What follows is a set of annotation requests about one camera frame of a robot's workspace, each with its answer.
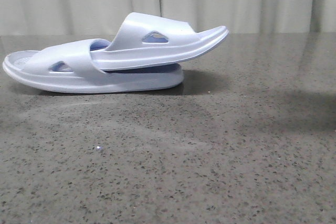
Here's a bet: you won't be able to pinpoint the light blue slipper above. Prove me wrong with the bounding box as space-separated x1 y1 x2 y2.
90 13 228 71
3 39 184 93

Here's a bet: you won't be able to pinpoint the beige curtain backdrop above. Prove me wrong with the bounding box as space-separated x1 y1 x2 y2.
1 0 335 35

